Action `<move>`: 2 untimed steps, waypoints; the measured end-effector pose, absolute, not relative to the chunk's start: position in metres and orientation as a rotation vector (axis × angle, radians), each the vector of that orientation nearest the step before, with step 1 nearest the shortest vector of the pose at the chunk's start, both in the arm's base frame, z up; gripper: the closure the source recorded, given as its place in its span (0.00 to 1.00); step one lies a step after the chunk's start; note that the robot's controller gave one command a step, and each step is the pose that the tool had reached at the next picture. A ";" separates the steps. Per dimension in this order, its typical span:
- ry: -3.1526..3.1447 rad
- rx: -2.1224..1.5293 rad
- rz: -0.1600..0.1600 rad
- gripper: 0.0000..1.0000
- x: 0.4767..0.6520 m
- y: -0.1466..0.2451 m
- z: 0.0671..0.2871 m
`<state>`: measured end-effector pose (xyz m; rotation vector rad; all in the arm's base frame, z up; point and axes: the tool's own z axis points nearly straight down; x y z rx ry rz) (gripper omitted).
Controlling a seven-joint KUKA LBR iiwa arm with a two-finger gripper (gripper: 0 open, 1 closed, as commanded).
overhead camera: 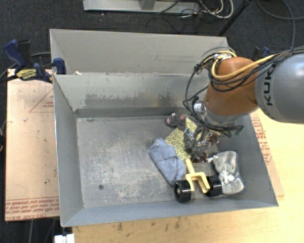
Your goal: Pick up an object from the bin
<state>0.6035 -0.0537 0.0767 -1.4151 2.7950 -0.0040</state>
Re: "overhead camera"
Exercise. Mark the yellow-green patterned packet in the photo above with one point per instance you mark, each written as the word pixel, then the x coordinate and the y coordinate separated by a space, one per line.
pixel 176 138

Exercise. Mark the small dark toy figure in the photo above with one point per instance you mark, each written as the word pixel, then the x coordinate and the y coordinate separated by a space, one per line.
pixel 172 120

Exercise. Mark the blue-grey cloth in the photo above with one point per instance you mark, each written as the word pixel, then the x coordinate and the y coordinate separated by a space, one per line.
pixel 167 161

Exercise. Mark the yellow toy with black wheels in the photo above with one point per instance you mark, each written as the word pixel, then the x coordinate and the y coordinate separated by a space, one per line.
pixel 195 180

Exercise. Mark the white and grey cloth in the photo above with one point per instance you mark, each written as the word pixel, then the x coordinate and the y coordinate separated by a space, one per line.
pixel 229 171

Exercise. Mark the grey metal bin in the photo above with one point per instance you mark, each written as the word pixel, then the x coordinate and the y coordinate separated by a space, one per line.
pixel 121 161

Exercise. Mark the brown cardboard board, red print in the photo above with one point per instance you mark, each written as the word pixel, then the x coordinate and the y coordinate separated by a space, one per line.
pixel 30 140

